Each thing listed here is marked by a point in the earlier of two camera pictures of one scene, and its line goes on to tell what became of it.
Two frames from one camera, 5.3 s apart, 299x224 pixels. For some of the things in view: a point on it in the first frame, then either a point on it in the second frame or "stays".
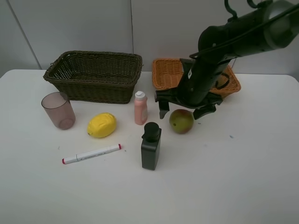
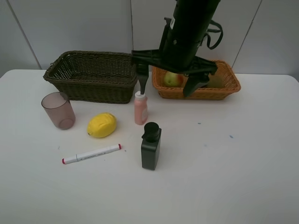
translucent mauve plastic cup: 60,109 stays
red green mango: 181,121 -> 173,80
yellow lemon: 102,125 stays
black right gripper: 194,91 -> 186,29
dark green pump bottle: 150,145 stays
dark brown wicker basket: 95,77 stays
